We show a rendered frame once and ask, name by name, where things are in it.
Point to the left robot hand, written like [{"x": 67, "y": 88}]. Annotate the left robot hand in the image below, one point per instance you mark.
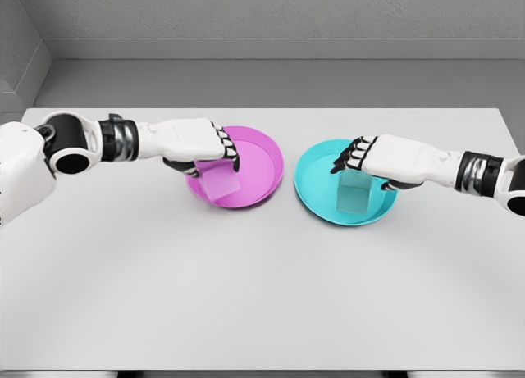
[{"x": 193, "y": 142}]

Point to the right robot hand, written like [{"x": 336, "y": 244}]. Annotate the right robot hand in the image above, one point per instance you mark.
[{"x": 393, "y": 158}]

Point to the pink block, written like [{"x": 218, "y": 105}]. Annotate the pink block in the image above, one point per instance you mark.
[{"x": 219, "y": 185}]

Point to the cyan block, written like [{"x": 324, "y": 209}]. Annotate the cyan block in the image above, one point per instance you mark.
[{"x": 352, "y": 193}]

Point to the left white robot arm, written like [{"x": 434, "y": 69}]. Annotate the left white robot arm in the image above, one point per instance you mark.
[{"x": 74, "y": 148}]

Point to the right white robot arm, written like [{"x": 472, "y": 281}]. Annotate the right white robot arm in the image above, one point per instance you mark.
[{"x": 480, "y": 175}]

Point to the pink plate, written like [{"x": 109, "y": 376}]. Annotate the pink plate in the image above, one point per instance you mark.
[{"x": 258, "y": 169}]

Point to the cyan plate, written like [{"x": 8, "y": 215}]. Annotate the cyan plate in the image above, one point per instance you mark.
[{"x": 316, "y": 181}]

